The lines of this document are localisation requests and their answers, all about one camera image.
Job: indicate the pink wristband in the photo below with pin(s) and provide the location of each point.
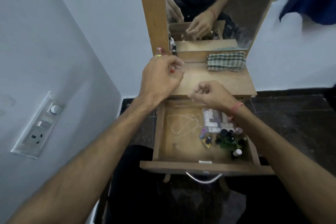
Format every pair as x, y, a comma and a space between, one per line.
237, 107

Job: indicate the white wall switchboard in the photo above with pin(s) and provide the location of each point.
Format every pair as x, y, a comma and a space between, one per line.
39, 126

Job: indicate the person's left hand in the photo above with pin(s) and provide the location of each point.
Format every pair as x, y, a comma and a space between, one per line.
157, 79

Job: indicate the person's dark trousers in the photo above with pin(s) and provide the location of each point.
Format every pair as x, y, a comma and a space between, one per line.
183, 202

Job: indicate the person's right thumb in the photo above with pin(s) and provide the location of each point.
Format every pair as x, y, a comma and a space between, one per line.
196, 96

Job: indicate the cluster of small dark bottles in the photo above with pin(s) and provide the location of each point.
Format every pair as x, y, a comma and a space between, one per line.
231, 138

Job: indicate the small purple bottle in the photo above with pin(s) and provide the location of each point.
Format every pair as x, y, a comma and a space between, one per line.
202, 134

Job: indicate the bundle of white packets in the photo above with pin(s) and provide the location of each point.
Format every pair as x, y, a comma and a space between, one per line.
214, 122

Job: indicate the slim black bottle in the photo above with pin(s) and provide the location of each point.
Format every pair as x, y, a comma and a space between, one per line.
173, 48

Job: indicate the open wooden drawer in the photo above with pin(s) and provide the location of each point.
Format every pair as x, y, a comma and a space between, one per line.
183, 150

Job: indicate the small white stick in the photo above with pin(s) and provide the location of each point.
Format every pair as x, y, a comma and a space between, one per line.
205, 162

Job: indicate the small yellow packet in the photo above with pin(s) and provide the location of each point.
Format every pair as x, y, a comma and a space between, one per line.
207, 143

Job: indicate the white-capped dark bottle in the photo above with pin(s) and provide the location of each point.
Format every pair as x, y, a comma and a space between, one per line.
237, 153

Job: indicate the person's left thumb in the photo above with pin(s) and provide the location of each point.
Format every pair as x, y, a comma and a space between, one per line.
179, 75

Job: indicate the person's right hand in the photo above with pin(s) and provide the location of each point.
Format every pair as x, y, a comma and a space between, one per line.
217, 96

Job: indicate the checked green cloth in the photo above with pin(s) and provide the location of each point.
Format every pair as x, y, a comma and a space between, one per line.
226, 61

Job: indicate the mirror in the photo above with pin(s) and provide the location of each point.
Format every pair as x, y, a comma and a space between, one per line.
244, 8

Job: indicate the person's right forearm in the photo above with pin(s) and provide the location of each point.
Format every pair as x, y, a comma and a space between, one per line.
286, 163

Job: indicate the wooden dressing table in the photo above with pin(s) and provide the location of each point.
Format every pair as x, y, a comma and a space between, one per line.
223, 79

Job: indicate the small pink bottle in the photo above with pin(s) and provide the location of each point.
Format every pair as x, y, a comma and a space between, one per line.
159, 50

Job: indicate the person's left forearm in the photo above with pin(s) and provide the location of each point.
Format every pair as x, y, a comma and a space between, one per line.
86, 163

